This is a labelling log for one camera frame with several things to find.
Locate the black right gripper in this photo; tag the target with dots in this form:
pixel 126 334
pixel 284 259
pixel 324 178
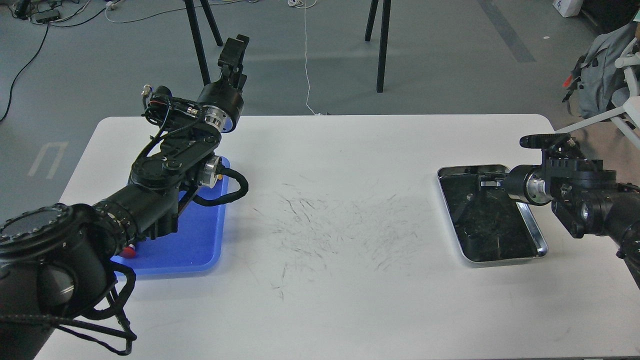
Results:
pixel 525 183

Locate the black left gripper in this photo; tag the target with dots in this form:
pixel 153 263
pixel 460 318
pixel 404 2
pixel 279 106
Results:
pixel 222 101

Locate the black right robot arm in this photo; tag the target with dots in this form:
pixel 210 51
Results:
pixel 585 197

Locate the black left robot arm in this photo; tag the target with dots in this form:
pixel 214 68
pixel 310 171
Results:
pixel 57 271

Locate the silver metal tray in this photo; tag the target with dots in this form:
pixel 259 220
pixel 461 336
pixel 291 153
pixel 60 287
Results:
pixel 490 228

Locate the black tripod legs left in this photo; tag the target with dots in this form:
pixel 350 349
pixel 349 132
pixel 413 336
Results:
pixel 195 32

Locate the black tripod legs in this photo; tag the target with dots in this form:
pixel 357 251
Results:
pixel 384 38
pixel 195 32

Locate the grey backpack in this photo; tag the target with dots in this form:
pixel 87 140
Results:
pixel 595 78

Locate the black tripod legs right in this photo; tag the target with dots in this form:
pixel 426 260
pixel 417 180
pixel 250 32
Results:
pixel 384 38

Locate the white box on floor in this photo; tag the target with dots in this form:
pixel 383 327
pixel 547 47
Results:
pixel 568 8

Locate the blue plastic tray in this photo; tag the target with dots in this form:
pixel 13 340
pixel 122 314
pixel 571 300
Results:
pixel 195 247

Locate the white chair frame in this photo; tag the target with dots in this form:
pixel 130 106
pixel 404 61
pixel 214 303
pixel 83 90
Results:
pixel 624 107

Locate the red push button switch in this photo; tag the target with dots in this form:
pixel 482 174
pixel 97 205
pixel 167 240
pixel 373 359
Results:
pixel 129 252

